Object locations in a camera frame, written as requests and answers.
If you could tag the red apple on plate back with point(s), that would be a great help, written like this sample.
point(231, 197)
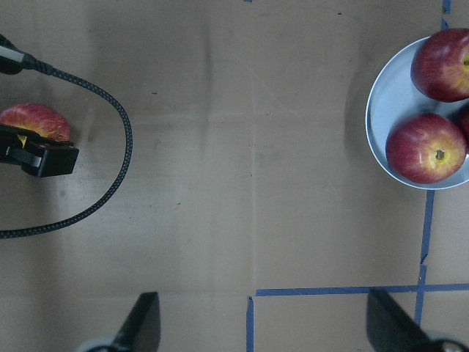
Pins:
point(462, 120)

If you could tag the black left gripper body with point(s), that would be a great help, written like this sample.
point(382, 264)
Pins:
point(37, 155)

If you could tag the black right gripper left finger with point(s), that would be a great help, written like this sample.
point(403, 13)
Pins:
point(139, 332)

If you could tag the red apple on plate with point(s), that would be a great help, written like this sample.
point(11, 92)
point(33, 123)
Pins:
point(462, 120)
point(440, 66)
point(426, 148)

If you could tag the red apple on plate left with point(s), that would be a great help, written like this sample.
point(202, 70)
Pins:
point(440, 66)

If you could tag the light blue plate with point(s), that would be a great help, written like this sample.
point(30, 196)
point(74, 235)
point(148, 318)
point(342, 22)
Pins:
point(392, 99)

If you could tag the red apple on plate front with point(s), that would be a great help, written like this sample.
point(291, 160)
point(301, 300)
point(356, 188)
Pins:
point(426, 148)

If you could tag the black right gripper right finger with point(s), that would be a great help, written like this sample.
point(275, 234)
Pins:
point(390, 329)

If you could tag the transferred red apple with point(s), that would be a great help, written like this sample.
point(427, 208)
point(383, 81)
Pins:
point(37, 117)

